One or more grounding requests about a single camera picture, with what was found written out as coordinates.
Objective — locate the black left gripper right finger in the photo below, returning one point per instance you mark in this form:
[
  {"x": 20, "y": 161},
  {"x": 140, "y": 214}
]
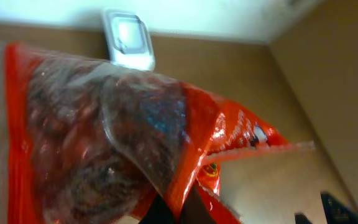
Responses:
[{"x": 336, "y": 212}]

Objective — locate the white barcode scanner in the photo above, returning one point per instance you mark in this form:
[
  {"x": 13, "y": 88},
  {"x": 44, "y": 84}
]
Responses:
[{"x": 128, "y": 40}]

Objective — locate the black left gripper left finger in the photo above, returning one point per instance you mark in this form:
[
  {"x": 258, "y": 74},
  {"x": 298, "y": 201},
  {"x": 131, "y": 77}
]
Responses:
[{"x": 201, "y": 206}]

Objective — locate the red candy bag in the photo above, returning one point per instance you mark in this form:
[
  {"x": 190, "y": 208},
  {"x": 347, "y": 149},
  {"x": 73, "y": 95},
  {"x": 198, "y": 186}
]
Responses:
[{"x": 83, "y": 140}]

